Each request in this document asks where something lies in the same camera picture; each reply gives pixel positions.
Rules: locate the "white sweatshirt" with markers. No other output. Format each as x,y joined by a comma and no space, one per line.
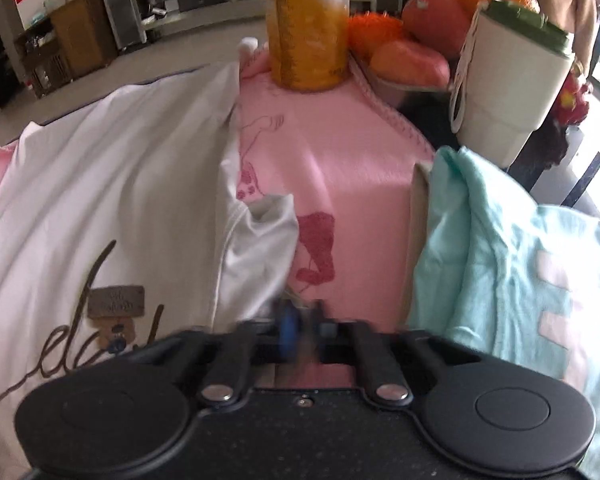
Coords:
105,185

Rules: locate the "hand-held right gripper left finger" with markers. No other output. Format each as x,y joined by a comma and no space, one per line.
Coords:
287,330

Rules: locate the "dragon fruit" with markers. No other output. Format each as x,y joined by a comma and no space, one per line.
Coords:
572,102

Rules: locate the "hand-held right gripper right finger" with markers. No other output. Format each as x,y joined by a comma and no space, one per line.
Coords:
325,330

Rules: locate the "silver tower speaker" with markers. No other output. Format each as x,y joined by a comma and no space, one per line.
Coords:
120,5

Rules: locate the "pink printed blanket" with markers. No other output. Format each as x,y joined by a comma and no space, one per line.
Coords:
340,160

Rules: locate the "white cup green lid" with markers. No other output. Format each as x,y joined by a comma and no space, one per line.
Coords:
510,90

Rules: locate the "orange red fruit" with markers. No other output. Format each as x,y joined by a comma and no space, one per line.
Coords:
410,62

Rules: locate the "teal printed t-shirt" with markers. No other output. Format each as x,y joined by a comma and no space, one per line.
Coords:
505,270

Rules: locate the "orange spiky fruit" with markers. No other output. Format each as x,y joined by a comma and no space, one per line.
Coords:
375,35

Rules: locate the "orange juice bottle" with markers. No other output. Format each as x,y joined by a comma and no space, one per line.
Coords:
305,35

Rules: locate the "tan folded cloth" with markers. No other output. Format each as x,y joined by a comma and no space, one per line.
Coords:
417,220

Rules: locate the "black table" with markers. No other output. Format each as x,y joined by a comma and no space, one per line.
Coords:
545,170

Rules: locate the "wooden cabinet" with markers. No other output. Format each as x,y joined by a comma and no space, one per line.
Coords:
82,30

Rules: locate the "red round fruit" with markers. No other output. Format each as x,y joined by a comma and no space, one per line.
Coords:
435,22

